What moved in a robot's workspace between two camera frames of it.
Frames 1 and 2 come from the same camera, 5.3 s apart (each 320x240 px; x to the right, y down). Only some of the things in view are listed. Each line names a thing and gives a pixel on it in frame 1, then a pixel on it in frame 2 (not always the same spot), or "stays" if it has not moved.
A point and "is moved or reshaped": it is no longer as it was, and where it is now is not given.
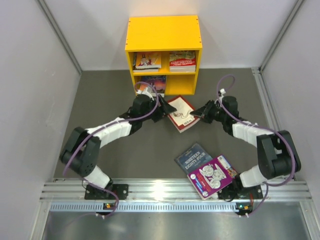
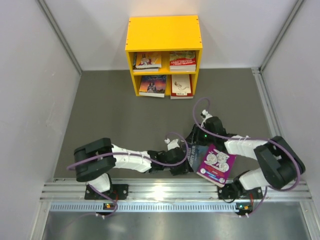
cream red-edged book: (181, 119) to (181, 86)
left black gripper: (165, 108) to (184, 167)
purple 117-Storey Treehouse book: (212, 176) is moved or reshaped
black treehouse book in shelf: (146, 69) stays
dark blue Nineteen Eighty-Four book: (192, 158) is moved or reshaped
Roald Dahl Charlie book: (148, 60) stays
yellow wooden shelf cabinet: (169, 46) stays
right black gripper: (204, 112) to (194, 139)
